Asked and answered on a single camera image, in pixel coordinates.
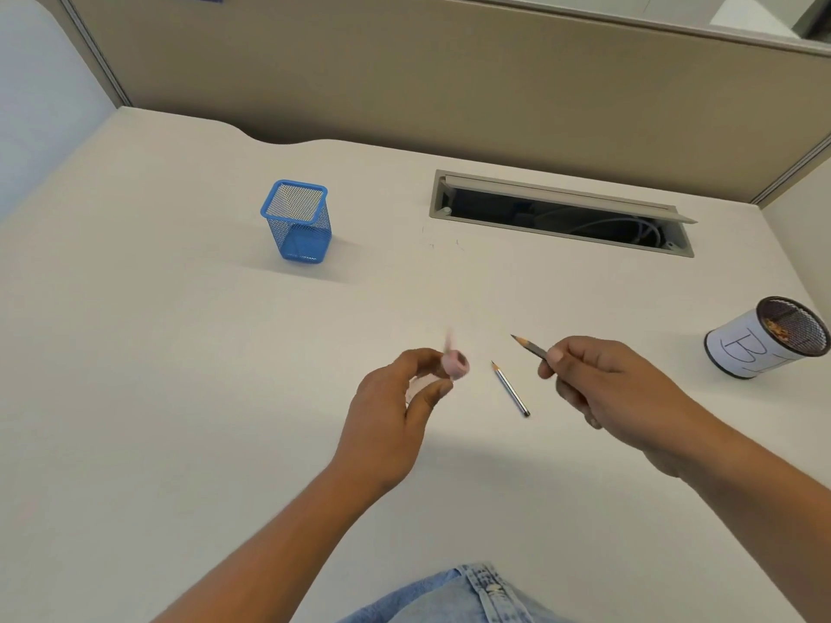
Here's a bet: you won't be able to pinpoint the person's left hand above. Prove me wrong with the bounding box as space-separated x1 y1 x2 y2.
330 348 454 497

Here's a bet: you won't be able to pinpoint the person's right hand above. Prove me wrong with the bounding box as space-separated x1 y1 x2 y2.
538 336 699 481

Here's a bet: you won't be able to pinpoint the grey pencil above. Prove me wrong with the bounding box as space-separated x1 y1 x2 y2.
510 334 553 361
491 360 531 418

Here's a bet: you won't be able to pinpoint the person's right forearm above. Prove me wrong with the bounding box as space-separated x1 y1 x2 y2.
643 408 831 623

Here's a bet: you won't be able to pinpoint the person's left forearm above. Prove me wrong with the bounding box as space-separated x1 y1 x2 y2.
151 465 393 623

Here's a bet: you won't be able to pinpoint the black mesh cup white label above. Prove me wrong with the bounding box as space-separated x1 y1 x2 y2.
704 296 831 380

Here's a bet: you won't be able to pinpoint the light blue jeans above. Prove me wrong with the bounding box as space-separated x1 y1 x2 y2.
338 563 572 623

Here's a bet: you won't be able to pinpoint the pencil shavings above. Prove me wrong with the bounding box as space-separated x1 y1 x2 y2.
765 318 802 347

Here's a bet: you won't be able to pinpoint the blue mesh pen holder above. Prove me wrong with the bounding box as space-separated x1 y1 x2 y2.
260 180 332 263

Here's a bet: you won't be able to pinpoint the beige cubicle partition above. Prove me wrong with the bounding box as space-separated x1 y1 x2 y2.
55 0 831 208

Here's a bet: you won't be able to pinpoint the white rounded side panel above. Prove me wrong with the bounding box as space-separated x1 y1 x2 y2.
0 0 118 221

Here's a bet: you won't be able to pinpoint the white cable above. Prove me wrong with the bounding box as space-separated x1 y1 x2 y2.
565 217 663 247

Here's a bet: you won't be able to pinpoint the grey desk cable tray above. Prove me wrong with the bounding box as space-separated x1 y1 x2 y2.
428 170 697 258

